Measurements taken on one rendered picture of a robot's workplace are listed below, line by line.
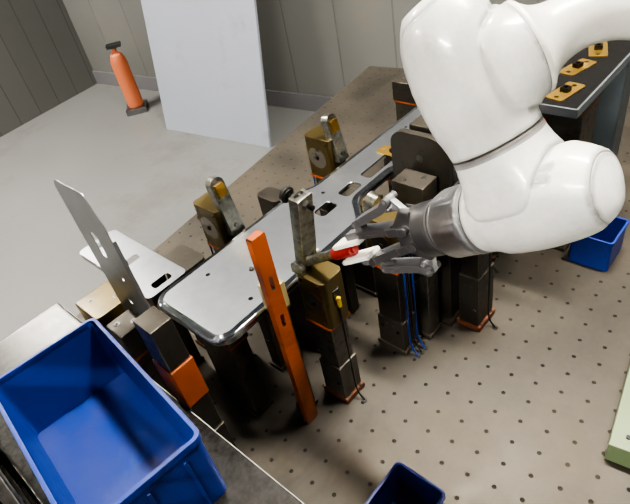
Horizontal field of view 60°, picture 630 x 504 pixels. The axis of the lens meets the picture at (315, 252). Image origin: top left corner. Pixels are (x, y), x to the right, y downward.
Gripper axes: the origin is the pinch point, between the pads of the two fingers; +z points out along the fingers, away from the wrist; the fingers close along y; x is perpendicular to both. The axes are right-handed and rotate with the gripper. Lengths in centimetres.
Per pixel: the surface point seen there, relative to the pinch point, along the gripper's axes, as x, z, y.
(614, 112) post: -92, 2, -21
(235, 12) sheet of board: -167, 209, 97
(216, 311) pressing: 14.9, 28.0, 1.0
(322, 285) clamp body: 2.5, 11.1, -4.2
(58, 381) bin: 42.9, 23.2, 9.3
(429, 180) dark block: -24.7, 3.2, -0.9
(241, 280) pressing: 6.4, 29.8, 2.2
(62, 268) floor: -7, 252, 29
